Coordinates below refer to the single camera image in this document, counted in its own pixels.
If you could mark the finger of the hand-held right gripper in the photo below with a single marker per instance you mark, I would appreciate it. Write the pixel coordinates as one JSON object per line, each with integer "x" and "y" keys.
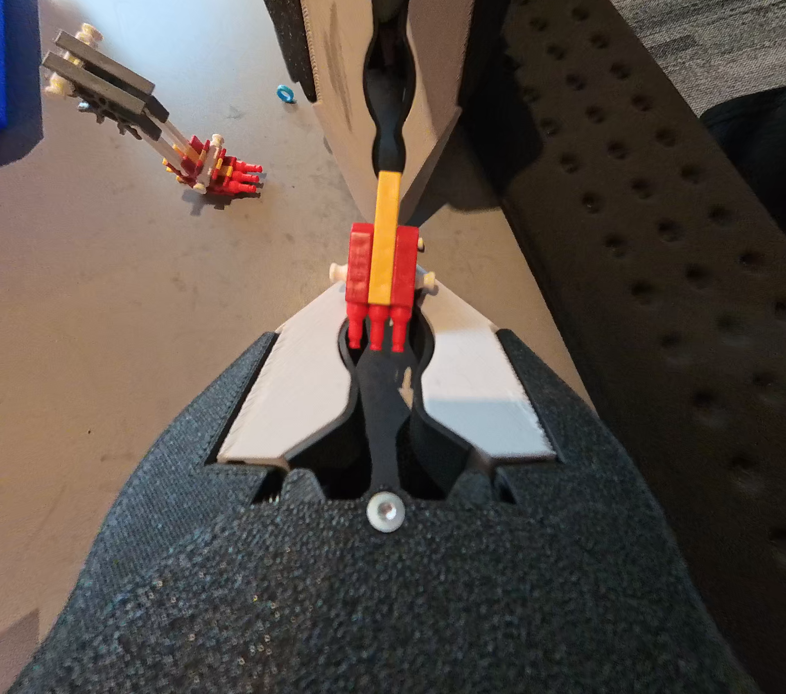
{"x": 334, "y": 61}
{"x": 439, "y": 61}

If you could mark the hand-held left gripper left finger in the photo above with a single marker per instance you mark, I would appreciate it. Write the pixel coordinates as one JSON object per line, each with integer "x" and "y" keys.
{"x": 288, "y": 393}

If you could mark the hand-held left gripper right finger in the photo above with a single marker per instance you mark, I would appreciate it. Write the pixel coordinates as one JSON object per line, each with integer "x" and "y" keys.
{"x": 485, "y": 393}

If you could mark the red and yellow toy assembly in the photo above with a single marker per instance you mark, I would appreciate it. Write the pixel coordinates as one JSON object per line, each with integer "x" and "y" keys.
{"x": 381, "y": 252}

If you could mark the grey and red toy model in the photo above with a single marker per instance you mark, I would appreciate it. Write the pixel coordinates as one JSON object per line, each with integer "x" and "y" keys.
{"x": 116, "y": 86}

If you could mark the black dimpled pad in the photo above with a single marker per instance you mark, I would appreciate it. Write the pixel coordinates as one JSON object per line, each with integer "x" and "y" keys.
{"x": 645, "y": 215}

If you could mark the blue plastic bin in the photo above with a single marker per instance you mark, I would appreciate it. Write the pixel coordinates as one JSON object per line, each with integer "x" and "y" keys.
{"x": 3, "y": 30}

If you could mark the person's dark clothed leg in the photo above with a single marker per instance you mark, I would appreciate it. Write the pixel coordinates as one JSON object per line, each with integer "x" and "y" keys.
{"x": 755, "y": 153}

